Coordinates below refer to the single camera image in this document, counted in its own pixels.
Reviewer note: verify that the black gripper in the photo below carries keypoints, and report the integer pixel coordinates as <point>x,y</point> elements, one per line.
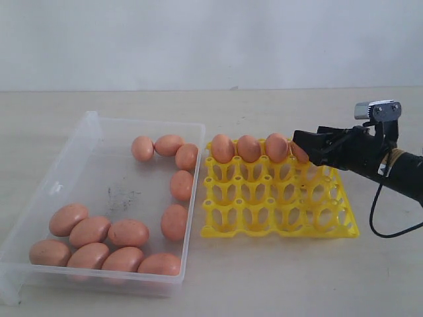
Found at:
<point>368,149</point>

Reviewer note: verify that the brown egg packed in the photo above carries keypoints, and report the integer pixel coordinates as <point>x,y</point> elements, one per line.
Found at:
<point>276,147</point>
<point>248,148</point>
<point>222,148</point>
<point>301,156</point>

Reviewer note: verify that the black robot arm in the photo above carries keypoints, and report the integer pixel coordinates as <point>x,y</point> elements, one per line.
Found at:
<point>405,176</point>

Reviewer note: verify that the yellow plastic egg tray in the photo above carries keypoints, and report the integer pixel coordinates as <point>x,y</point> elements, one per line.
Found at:
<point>288,198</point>

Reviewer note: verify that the brown egg back right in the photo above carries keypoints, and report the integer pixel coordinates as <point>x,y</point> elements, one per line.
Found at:
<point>186,156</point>

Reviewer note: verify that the brown egg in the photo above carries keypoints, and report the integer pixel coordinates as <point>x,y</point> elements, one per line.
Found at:
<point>49,252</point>
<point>142,148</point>
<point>90,256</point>
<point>181,185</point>
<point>128,232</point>
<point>125,259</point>
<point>173,222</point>
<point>89,230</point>
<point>160,264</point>
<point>186,156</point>
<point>168,145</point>
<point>66,218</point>

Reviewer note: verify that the brown egg right side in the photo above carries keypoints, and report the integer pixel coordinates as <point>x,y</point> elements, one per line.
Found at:
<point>181,185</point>

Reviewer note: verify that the brown egg back middle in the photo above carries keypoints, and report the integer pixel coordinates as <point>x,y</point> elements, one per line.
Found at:
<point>168,145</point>

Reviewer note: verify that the brown egg right lower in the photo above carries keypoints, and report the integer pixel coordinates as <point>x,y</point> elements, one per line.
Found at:
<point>173,222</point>

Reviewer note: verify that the brown egg back left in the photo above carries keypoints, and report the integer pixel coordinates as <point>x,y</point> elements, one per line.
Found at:
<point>142,148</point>

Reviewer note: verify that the brown egg front right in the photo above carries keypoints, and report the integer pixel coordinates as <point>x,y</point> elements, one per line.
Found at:
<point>160,264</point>

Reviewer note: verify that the clear plastic bin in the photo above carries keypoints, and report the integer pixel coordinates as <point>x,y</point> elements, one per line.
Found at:
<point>96,168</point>

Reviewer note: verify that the brown egg front middle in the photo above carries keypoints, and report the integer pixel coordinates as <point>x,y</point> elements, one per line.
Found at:
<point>125,259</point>

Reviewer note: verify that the brown egg centre left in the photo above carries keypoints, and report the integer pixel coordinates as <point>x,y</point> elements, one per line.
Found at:
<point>89,230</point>

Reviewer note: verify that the brown egg front inner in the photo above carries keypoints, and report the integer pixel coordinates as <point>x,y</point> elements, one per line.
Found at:
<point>90,256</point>

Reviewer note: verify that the brown egg front left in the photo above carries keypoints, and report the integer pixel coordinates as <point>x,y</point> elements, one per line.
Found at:
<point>49,252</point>

